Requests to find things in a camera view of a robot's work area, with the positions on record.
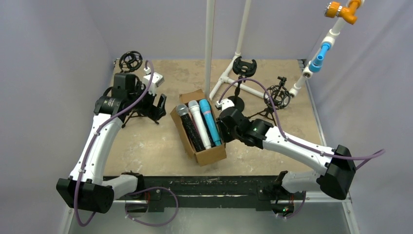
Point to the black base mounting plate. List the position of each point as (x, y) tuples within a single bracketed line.
[(259, 192)]

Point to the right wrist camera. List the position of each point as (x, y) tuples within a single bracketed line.
[(224, 104)]

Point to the blue microphone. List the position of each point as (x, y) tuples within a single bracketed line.
[(208, 116)]

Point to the PVC pipe with coloured fittings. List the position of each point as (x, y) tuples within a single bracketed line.
[(345, 14)]

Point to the cardboard box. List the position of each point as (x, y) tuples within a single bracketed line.
[(203, 158)]

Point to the aluminium rail frame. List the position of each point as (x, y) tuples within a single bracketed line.
[(333, 169)]

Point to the round base mic stand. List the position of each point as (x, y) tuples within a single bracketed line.
[(243, 69)]

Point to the black sparkly microphone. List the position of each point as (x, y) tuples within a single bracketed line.
[(183, 112)]

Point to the tripod shock mount stand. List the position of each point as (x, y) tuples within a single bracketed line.
[(130, 61), (280, 96)]

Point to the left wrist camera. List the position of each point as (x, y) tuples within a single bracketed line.
[(157, 81)]

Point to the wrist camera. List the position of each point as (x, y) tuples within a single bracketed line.
[(224, 104), (157, 81)]

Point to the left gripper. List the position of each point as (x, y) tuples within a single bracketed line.
[(150, 105)]

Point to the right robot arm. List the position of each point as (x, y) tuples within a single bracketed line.
[(332, 168)]

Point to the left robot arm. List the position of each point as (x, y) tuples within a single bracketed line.
[(85, 188)]

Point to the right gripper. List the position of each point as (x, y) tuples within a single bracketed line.
[(224, 128)]

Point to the white PVC pipe frame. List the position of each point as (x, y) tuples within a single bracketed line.
[(224, 77)]

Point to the white microphone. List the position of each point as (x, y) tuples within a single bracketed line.
[(195, 111)]

